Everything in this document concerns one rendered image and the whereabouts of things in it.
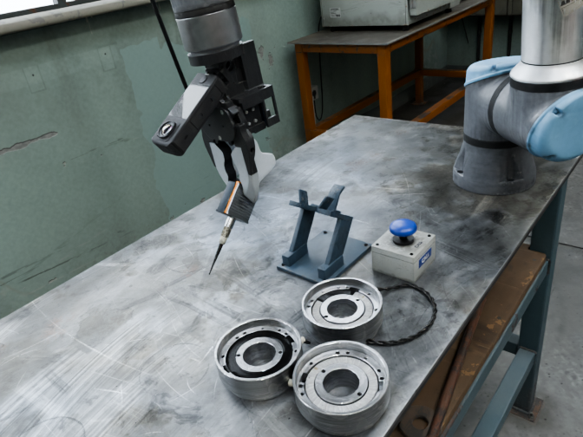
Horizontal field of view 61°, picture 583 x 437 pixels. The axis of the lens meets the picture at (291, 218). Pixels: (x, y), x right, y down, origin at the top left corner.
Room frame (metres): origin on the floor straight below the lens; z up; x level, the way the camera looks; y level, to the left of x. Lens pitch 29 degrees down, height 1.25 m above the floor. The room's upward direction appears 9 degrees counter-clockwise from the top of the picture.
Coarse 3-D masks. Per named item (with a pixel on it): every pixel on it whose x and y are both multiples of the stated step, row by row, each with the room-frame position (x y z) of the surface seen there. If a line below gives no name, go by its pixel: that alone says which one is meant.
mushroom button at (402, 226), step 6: (396, 222) 0.63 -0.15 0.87; (402, 222) 0.63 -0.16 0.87; (408, 222) 0.63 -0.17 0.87; (414, 222) 0.63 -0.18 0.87; (390, 228) 0.62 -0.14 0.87; (396, 228) 0.62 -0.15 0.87; (402, 228) 0.61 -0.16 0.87; (408, 228) 0.61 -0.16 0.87; (414, 228) 0.61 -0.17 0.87; (396, 234) 0.61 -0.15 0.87; (402, 234) 0.61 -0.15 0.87; (408, 234) 0.61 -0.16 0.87
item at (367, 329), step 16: (320, 288) 0.55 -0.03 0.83; (336, 288) 0.55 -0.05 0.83; (368, 288) 0.54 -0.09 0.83; (304, 304) 0.51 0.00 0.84; (336, 304) 0.53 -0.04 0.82; (352, 304) 0.52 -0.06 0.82; (304, 320) 0.50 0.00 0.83; (336, 320) 0.49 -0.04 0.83; (352, 320) 0.48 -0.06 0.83; (368, 320) 0.47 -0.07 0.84; (320, 336) 0.47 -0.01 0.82; (336, 336) 0.46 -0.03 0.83; (352, 336) 0.46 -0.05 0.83; (368, 336) 0.46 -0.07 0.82
